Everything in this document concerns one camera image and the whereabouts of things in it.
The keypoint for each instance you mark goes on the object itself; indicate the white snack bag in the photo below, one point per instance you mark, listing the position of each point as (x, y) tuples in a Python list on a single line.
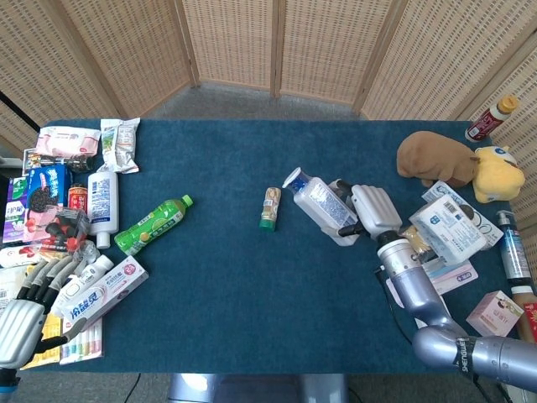
[(119, 144)]

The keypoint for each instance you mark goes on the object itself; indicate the white blue tissue pack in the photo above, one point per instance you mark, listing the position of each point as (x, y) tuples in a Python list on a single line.
[(449, 231)]

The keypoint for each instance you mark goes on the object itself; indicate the brown bottle white cap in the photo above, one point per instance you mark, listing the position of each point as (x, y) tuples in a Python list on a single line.
[(524, 300)]

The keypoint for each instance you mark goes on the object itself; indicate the white printed packet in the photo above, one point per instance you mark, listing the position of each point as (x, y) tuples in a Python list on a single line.
[(10, 287)]

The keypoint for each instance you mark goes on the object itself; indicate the small jar green cap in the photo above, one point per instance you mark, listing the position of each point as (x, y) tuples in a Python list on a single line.
[(270, 207)]

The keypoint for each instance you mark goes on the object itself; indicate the red drink can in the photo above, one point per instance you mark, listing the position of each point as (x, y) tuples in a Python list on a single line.
[(78, 199)]

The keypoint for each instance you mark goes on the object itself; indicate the white pink toothpaste box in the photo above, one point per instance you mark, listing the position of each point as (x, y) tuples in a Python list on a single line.
[(105, 291)]

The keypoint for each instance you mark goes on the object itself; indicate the brown plush toy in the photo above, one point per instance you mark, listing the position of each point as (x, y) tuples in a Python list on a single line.
[(436, 157)]

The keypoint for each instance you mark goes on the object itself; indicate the white box with circles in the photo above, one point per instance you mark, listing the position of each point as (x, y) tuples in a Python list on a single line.
[(488, 228)]

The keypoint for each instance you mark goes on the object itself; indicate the pink white flat box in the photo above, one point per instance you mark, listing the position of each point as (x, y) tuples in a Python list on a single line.
[(457, 278)]

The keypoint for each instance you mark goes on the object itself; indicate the blue tablecloth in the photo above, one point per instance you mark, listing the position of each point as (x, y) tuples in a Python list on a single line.
[(235, 294)]

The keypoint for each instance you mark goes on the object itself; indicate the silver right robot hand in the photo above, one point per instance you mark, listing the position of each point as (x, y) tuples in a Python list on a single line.
[(375, 210)]

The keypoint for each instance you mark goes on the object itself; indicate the clear sanitizer bottle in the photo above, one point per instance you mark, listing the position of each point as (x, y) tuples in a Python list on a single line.
[(319, 197)]

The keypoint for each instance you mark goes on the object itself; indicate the pastel pen pack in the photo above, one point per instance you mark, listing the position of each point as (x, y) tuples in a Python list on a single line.
[(84, 342)]

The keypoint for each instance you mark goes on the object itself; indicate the woven folding screen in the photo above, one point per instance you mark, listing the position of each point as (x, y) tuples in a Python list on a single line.
[(230, 42)]

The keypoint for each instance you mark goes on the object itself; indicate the pink carton box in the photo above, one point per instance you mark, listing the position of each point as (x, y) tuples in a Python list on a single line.
[(495, 312)]

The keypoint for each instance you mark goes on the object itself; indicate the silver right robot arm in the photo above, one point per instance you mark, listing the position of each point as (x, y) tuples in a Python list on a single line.
[(409, 285)]

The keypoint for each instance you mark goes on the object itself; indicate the blue pump bottle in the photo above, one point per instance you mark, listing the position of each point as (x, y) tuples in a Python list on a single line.
[(514, 252)]

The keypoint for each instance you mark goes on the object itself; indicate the white squeeze tube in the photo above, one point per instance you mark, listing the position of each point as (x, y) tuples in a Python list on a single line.
[(98, 268)]

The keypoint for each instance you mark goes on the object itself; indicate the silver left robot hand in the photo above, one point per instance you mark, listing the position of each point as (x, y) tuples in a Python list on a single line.
[(21, 327)]

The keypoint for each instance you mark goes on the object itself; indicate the green lime tea bottle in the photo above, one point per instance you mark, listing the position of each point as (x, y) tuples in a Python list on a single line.
[(155, 222)]

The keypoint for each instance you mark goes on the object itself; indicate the yellow flat packet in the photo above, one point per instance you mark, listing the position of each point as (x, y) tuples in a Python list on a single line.
[(49, 331)]

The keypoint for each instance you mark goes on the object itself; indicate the purple white box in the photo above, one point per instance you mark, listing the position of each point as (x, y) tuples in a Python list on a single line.
[(14, 210)]

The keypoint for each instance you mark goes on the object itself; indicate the clear biscuit packet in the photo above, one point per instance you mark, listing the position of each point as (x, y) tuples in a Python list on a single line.
[(415, 243)]

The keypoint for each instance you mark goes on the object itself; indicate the blue cookie box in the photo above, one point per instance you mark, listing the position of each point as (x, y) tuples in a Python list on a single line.
[(48, 186)]

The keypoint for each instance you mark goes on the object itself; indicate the pink white soft packet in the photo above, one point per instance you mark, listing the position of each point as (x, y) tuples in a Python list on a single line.
[(63, 140)]

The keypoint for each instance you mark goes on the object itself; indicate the white bottle blue print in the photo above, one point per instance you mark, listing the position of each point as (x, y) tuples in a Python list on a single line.
[(102, 205)]

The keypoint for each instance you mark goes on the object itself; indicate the yellow plush toy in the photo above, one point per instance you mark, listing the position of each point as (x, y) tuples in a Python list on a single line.
[(497, 176)]

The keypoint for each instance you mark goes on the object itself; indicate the clear box red black parts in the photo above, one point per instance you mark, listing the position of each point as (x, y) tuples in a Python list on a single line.
[(63, 228)]

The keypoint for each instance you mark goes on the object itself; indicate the red bottle yellow cap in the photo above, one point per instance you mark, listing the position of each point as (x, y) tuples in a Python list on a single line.
[(488, 119)]

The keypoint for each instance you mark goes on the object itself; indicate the white red packet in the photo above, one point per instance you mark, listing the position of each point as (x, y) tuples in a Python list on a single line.
[(14, 257)]

